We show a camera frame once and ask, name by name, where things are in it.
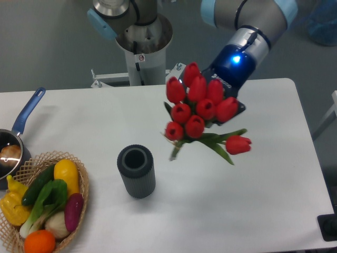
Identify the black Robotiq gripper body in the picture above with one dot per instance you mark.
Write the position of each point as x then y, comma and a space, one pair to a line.
232, 68

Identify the yellow squash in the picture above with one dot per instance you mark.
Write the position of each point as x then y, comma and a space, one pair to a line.
67, 171

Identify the yellow bell pepper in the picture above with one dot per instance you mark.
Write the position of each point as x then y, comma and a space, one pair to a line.
11, 204

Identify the green cucumber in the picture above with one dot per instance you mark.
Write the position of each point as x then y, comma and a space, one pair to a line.
31, 194

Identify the blue translucent container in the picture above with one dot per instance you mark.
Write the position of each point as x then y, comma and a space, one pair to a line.
321, 24

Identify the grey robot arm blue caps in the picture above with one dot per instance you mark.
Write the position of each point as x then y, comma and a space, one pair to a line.
257, 24

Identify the white metal base frame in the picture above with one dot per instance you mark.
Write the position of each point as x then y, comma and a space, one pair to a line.
122, 79

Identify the dark grey ribbed vase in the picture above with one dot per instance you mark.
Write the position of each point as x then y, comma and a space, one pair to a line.
136, 166

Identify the brown bread roll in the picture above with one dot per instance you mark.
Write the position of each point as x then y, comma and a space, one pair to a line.
10, 153

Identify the black device at table edge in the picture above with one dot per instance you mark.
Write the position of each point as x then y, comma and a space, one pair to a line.
327, 224

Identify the white furniture leg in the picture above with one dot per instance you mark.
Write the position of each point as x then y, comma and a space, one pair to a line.
328, 118

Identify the green bok choy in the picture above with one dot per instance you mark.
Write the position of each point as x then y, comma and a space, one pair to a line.
50, 200

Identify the purple sweet potato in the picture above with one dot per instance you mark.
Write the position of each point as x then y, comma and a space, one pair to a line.
73, 211

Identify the woven wicker basket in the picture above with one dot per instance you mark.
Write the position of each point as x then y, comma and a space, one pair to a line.
11, 240

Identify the beige garlic bulb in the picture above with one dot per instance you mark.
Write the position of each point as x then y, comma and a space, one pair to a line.
56, 225

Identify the red tulip bouquet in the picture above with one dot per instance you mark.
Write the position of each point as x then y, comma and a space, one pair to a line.
195, 104

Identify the orange fruit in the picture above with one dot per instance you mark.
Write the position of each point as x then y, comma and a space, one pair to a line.
40, 241

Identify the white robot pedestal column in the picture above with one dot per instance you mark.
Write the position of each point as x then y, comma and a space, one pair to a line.
145, 51

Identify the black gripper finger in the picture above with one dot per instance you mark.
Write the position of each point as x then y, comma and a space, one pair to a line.
241, 108

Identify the blue handled saucepan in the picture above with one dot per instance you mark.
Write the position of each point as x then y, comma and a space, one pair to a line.
13, 137

